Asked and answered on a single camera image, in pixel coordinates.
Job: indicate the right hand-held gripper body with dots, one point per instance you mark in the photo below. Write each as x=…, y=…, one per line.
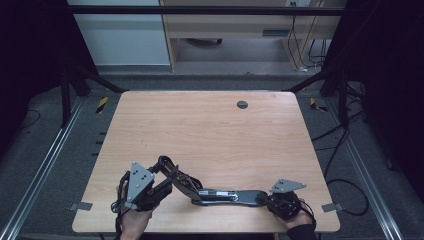
x=285, y=200

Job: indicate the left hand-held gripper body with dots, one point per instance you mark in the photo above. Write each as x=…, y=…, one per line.
x=140, y=181

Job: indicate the black stapler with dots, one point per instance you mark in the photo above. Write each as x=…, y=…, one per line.
x=216, y=195

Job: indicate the person's right hand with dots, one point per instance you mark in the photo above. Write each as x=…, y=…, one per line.
x=298, y=218

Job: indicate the person's left hand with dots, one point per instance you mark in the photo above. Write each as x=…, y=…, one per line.
x=135, y=220

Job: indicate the grey round table grommet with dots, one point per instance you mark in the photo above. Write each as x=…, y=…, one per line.
x=242, y=104

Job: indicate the black metal stand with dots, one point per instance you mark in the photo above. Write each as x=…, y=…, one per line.
x=66, y=96
x=341, y=96

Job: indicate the white cabinet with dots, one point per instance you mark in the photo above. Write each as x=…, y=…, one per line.
x=120, y=36

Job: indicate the black curtain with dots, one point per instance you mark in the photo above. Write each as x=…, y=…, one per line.
x=30, y=60
x=390, y=83

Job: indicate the grey table bracket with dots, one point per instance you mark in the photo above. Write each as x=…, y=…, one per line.
x=332, y=207
x=80, y=206

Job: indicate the aluminium floor rail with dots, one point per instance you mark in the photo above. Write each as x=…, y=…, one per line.
x=366, y=173
x=43, y=166

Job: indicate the black horizontal frame bar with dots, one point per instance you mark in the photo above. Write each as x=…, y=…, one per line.
x=200, y=10

